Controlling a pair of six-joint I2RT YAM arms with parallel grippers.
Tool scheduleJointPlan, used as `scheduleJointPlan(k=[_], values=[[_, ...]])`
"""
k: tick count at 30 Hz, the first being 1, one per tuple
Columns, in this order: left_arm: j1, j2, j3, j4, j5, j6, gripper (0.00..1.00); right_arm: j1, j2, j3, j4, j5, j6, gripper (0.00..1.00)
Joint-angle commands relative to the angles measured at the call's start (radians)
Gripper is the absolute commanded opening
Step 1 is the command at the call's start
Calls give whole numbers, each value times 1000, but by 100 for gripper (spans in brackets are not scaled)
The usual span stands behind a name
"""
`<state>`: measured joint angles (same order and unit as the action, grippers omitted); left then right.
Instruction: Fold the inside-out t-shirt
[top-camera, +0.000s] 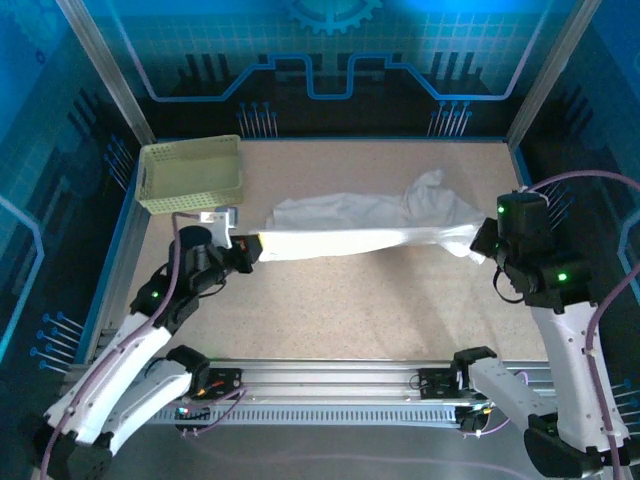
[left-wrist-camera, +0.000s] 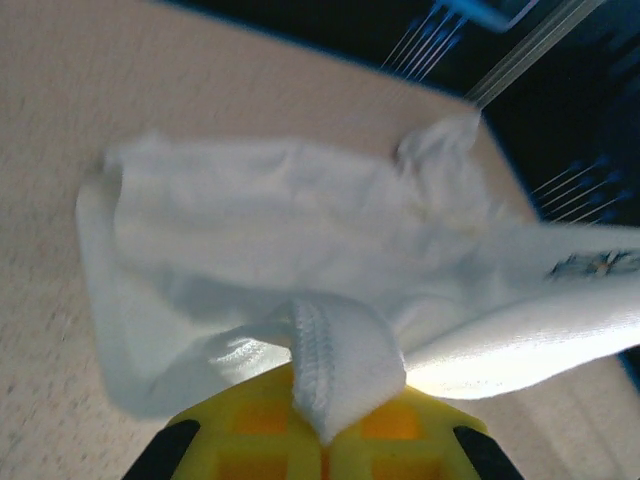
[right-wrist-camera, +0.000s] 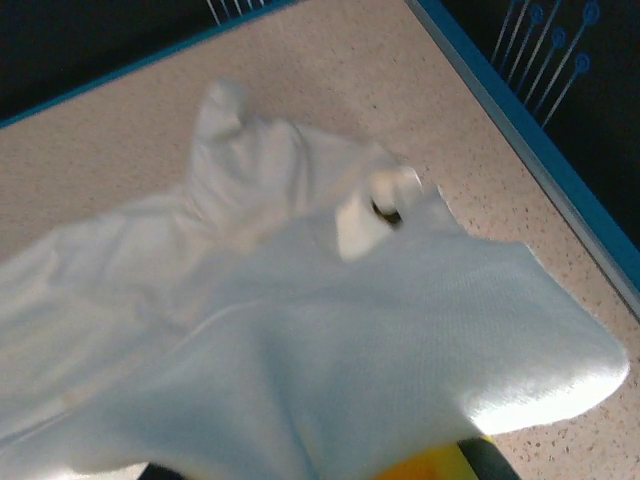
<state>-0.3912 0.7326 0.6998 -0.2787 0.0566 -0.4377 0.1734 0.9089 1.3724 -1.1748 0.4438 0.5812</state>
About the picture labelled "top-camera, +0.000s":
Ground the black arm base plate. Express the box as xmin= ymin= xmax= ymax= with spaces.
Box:
xmin=189 ymin=368 xmax=244 ymax=400
xmin=418 ymin=368 xmax=466 ymax=400

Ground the aluminium frame rail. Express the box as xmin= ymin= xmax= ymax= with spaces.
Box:
xmin=59 ymin=358 xmax=601 ymax=407

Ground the white t-shirt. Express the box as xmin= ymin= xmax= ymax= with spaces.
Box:
xmin=258 ymin=168 xmax=489 ymax=266

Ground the pale green perforated plastic basket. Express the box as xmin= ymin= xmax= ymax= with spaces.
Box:
xmin=135 ymin=133 xmax=246 ymax=217

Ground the aluminium corner post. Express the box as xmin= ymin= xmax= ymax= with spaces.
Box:
xmin=504 ymin=0 xmax=606 ymax=147
xmin=53 ymin=0 xmax=157 ymax=147

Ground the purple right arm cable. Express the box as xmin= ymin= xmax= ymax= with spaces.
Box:
xmin=462 ymin=169 xmax=640 ymax=480

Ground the black cable connector block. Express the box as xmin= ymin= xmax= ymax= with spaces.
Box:
xmin=457 ymin=404 xmax=490 ymax=439
xmin=173 ymin=402 xmax=212 ymax=435

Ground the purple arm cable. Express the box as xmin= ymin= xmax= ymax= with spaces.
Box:
xmin=39 ymin=210 xmax=249 ymax=480
xmin=462 ymin=169 xmax=640 ymax=480

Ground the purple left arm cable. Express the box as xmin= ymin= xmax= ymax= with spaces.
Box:
xmin=39 ymin=210 xmax=249 ymax=480

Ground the slotted grey cable duct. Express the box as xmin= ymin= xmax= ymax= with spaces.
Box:
xmin=149 ymin=405 xmax=464 ymax=427

